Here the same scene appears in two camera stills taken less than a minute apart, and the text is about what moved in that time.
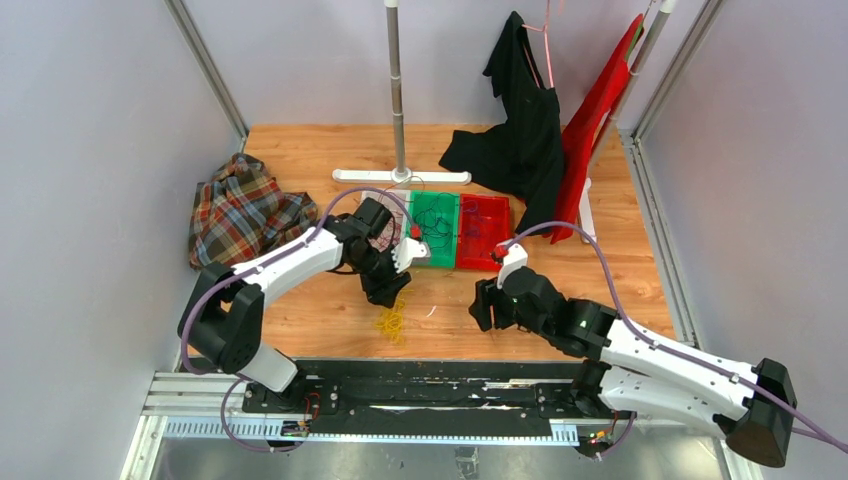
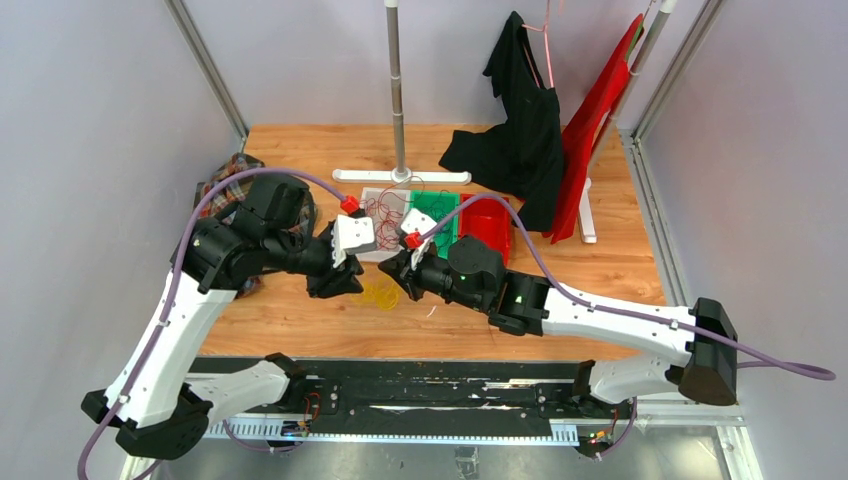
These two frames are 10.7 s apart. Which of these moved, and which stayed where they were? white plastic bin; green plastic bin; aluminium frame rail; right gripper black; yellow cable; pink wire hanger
Moved: right gripper black; yellow cable
Stayed: pink wire hanger; green plastic bin; aluminium frame rail; white plastic bin
